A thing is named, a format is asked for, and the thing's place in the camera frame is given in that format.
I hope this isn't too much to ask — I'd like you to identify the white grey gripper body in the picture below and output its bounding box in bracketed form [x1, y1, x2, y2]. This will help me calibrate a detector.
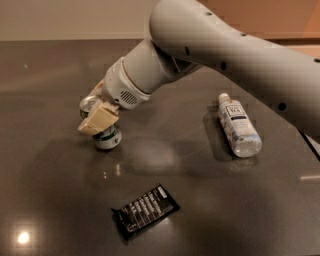
[102, 57, 150, 110]

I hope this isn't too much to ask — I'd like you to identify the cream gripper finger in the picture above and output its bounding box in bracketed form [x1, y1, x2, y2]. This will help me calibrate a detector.
[89, 81, 103, 98]
[78, 100, 119, 136]

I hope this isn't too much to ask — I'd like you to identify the green white 7up can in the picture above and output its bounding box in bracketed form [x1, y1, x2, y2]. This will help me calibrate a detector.
[80, 95, 122, 150]

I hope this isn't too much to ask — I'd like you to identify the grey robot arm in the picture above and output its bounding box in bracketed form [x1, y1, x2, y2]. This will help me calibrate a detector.
[78, 0, 320, 140]

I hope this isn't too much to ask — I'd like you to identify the black snack bar wrapper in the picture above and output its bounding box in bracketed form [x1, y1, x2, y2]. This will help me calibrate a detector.
[111, 184, 180, 241]

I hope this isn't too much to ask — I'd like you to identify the clear plastic water bottle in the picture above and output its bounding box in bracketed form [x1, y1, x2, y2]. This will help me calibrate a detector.
[218, 93, 262, 158]

